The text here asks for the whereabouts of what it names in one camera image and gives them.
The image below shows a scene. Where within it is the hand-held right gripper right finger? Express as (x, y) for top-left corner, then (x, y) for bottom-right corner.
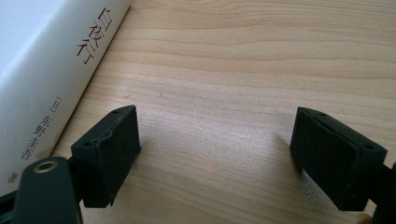
(289, 106), (389, 212)

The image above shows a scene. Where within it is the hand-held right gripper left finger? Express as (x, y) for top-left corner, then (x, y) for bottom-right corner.
(70, 105), (142, 209)

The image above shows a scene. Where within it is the thick white book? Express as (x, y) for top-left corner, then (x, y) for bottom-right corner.
(0, 0), (134, 198)

